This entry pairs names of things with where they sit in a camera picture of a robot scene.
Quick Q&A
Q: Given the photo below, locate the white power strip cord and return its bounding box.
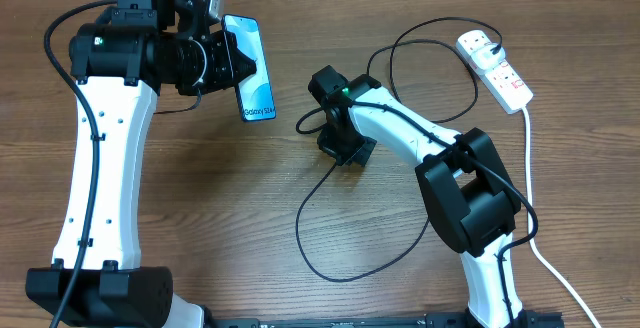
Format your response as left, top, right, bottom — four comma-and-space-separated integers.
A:
520, 106, 604, 328

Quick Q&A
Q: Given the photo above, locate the white power strip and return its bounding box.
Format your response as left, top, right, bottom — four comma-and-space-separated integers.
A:
456, 30, 533, 114

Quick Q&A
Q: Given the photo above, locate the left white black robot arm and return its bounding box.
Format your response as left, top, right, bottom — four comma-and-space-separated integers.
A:
25, 0, 267, 327

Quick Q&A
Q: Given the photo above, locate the Samsung Galaxy smartphone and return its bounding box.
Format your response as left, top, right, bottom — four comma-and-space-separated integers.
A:
222, 14, 276, 122

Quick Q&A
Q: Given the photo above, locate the white charger plug adapter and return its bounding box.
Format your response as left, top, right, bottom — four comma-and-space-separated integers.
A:
470, 45, 506, 75

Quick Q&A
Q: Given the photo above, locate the black USB charging cable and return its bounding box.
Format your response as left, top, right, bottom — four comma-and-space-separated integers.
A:
294, 16, 504, 284

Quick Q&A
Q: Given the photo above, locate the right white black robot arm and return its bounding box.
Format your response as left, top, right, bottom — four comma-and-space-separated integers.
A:
308, 66, 536, 327

